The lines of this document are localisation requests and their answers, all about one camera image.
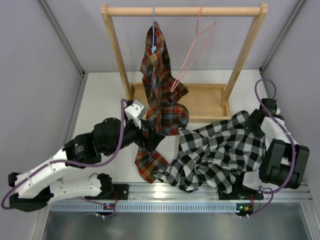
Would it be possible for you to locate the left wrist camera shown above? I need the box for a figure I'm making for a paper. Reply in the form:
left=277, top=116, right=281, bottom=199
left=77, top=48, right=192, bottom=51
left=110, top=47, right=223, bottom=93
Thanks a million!
left=124, top=100, right=147, bottom=129

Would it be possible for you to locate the blue wire hanger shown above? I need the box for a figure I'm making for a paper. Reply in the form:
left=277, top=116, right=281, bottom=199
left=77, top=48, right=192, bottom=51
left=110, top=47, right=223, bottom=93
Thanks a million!
left=151, top=7, right=157, bottom=54

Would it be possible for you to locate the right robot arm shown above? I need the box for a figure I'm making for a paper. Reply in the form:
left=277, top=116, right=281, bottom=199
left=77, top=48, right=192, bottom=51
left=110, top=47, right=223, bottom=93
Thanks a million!
left=232, top=98, right=310, bottom=200

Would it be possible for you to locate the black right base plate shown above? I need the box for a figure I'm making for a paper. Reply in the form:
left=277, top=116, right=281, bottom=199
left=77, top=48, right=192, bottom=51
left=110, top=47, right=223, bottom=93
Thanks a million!
left=218, top=186, right=264, bottom=201

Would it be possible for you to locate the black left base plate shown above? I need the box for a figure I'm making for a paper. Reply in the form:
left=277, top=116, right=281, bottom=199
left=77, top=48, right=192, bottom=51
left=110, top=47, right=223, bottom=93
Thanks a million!
left=109, top=184, right=129, bottom=201

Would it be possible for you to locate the pink wire hanger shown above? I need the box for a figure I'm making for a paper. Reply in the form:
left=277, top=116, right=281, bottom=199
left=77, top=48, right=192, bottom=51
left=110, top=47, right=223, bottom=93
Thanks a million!
left=170, top=6, right=216, bottom=92

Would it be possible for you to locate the wooden clothes rack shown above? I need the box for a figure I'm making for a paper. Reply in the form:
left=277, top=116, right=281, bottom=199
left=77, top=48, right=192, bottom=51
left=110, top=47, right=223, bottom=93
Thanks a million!
left=100, top=3, right=268, bottom=123

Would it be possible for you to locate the grey slotted cable duct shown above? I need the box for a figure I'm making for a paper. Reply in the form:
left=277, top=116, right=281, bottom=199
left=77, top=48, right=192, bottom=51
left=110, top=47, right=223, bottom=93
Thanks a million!
left=50, top=201, right=243, bottom=213

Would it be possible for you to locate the brown red plaid shirt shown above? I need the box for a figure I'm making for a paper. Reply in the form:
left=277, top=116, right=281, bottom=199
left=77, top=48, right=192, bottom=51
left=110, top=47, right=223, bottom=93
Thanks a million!
left=134, top=21, right=190, bottom=185

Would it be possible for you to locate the black white checkered shirt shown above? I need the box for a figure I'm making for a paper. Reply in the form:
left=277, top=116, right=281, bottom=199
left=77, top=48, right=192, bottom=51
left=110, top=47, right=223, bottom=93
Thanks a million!
left=153, top=110, right=266, bottom=194

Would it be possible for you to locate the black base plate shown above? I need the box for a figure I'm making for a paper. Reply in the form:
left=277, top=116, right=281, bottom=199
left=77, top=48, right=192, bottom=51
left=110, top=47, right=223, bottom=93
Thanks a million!
left=218, top=186, right=264, bottom=201
left=109, top=184, right=129, bottom=201

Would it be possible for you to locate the aluminium mounting rail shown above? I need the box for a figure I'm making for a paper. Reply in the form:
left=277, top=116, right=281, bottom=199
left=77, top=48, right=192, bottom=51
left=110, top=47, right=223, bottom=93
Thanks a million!
left=123, top=182, right=313, bottom=203

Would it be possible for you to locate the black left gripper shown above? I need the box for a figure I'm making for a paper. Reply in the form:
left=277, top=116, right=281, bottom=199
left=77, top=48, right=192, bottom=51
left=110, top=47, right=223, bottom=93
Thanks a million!
left=103, top=117, right=165, bottom=157

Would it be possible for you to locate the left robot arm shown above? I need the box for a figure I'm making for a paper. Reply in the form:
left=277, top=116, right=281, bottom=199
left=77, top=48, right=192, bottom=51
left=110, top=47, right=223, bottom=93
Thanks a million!
left=1, top=118, right=165, bottom=212

